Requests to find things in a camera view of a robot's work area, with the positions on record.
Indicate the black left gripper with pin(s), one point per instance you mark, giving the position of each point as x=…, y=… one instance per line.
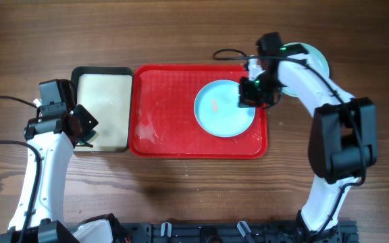
x=88, y=122

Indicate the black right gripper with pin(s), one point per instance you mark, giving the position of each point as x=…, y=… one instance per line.
x=246, y=98

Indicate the green and yellow sponge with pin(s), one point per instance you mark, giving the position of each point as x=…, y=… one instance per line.
x=87, y=140

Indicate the light blue plate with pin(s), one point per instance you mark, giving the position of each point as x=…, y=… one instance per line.
x=298, y=75
x=216, y=109

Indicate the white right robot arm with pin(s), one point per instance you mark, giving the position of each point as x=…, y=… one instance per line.
x=343, y=138

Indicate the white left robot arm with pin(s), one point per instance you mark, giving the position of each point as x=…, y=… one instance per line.
x=39, y=217

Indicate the black tray with soapy water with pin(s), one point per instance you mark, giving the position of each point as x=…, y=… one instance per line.
x=106, y=93

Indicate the red plastic tray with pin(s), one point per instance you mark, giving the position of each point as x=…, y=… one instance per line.
x=162, y=119

